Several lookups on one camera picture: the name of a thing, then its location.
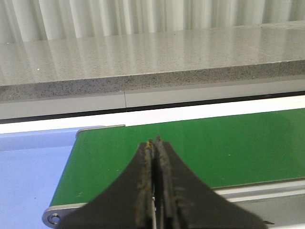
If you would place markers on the blue plastic tray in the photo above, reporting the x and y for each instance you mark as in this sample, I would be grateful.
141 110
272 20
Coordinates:
31 164

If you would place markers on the white pleated curtain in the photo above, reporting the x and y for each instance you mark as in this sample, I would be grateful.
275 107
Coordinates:
32 20

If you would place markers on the grey stone counter slab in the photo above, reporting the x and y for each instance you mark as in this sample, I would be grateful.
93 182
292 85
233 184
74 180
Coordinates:
84 66

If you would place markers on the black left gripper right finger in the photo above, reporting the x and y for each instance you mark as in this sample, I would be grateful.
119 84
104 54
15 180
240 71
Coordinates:
184 201

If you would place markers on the green conveyor belt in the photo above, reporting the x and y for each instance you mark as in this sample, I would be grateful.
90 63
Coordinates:
222 151

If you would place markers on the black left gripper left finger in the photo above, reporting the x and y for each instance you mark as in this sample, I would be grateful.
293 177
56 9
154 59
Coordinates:
125 204

